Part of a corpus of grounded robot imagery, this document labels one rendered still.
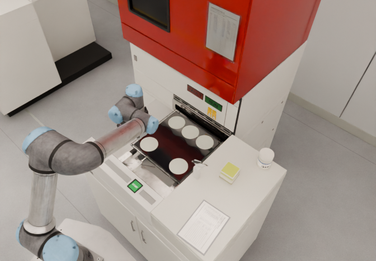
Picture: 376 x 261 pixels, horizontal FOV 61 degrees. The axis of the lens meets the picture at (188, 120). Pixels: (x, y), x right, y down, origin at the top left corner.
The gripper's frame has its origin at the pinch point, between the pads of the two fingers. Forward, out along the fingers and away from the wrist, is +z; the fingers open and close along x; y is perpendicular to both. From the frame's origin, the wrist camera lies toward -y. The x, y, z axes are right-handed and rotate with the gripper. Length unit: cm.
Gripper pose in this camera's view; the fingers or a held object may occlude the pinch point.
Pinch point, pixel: (136, 138)
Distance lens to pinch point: 172.2
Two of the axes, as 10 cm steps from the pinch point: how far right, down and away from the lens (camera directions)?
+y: 9.1, -2.9, 2.8
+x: -4.1, -6.9, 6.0
